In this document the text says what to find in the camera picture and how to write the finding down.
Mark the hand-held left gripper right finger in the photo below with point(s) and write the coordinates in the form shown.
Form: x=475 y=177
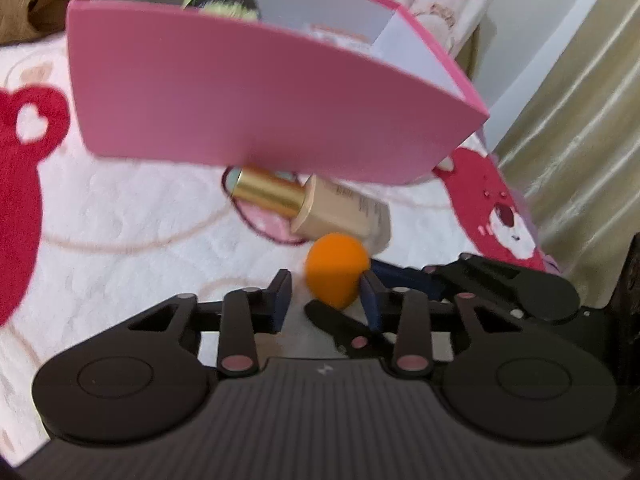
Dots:
x=372 y=300

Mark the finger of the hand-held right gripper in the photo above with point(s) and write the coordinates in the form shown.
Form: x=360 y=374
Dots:
x=340 y=322
x=405 y=277

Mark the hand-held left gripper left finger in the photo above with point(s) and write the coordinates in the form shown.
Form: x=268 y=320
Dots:
x=281 y=302

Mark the orange sponge ball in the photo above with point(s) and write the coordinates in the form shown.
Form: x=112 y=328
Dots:
x=337 y=270

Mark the pink cardboard box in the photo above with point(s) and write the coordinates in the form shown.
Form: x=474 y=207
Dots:
x=225 y=100

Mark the foundation bottle with gold cap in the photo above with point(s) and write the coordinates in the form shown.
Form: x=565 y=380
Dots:
x=310 y=210

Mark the red bear pouch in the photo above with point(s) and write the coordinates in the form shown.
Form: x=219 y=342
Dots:
x=495 y=205

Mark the white blanket with red bear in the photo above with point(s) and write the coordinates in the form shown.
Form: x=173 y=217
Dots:
x=125 y=220

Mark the beige curtain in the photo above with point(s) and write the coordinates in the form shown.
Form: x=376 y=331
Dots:
x=575 y=135

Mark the brown plush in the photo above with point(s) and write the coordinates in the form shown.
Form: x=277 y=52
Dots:
x=30 y=10

